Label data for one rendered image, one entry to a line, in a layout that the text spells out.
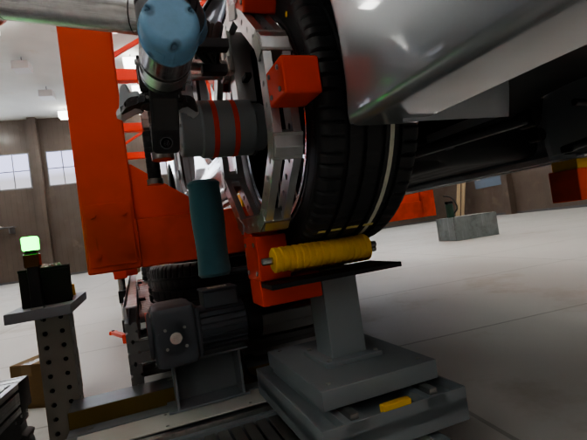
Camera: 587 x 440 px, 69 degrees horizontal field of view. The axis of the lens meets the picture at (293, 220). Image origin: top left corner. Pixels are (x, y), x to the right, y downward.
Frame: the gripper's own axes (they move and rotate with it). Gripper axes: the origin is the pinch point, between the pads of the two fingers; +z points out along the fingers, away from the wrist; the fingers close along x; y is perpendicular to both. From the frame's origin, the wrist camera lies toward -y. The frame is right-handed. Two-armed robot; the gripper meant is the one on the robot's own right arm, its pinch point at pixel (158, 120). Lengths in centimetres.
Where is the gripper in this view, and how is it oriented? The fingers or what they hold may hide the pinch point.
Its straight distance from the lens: 92.7
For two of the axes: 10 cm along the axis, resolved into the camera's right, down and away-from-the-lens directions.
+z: -3.5, 0.7, 9.4
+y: -1.4, -9.9, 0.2
